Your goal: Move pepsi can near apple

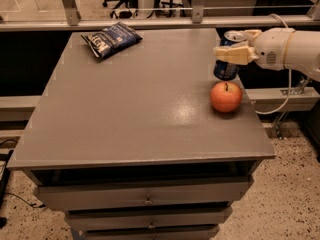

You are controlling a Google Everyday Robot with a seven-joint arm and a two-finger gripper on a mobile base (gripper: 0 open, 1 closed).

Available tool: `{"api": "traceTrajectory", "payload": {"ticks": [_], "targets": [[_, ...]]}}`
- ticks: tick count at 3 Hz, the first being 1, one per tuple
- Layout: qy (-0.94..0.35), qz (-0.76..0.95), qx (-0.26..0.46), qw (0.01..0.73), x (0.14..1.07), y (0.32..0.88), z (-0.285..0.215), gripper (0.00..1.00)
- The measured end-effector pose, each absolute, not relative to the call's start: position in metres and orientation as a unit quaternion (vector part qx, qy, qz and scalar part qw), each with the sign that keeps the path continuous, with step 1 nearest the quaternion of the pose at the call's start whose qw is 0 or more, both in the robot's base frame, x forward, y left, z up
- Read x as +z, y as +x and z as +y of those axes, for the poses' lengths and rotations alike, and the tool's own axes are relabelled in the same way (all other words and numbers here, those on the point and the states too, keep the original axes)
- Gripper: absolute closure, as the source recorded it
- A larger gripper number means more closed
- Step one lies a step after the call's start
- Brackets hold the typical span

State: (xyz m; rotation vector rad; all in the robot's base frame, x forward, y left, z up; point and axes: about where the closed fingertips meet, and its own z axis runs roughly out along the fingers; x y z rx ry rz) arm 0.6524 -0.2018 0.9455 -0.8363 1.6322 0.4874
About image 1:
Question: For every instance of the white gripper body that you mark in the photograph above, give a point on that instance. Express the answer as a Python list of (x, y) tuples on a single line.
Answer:
[(270, 49)]

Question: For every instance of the black office chair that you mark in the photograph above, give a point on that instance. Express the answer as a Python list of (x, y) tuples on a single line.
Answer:
[(123, 9)]

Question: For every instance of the blue pepsi can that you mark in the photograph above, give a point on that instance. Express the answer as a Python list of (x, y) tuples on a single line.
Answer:
[(227, 66)]

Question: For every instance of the metal window rail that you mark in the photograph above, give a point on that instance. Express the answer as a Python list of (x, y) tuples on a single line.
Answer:
[(164, 23)]

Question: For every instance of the red apple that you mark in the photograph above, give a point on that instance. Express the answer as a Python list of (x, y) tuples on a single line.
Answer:
[(225, 97)]

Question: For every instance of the middle grey drawer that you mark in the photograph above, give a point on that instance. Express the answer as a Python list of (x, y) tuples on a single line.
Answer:
[(149, 219)]

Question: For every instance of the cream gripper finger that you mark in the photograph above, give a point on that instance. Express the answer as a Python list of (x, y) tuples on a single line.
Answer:
[(241, 53), (251, 35)]

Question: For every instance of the bottom grey drawer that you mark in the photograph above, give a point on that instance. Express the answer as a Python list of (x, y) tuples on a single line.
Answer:
[(198, 232)]

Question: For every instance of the grey drawer cabinet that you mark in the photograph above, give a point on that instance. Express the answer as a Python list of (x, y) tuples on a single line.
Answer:
[(141, 115)]

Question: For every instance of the blue chip bag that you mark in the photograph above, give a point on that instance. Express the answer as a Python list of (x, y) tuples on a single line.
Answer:
[(111, 40)]

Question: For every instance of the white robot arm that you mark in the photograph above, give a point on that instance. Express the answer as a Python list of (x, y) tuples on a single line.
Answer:
[(303, 54)]

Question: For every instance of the grey drawer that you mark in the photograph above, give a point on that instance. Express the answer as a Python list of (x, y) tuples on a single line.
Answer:
[(149, 219), (198, 232), (143, 194)]

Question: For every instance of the top grey drawer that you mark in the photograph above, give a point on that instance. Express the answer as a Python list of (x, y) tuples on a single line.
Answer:
[(143, 194)]

